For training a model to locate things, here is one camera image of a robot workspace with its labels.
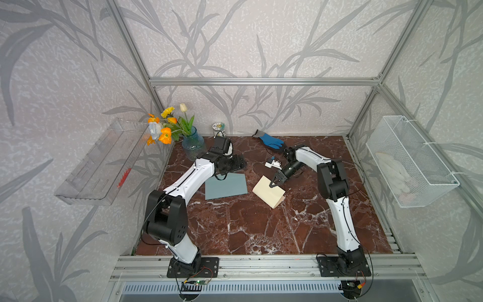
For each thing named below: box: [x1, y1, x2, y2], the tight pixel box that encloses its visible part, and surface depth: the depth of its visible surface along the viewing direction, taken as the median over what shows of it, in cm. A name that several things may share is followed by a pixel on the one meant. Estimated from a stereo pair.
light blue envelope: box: [205, 173, 248, 201], surface depth 98 cm
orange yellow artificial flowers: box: [146, 103, 195, 146], surface depth 81 cm
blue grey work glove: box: [251, 128, 285, 150], surface depth 119 cm
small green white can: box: [211, 121, 226, 138], surface depth 118 cm
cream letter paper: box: [252, 174, 286, 209], surface depth 93 cm
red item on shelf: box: [116, 167, 133, 189], surface depth 65 cm
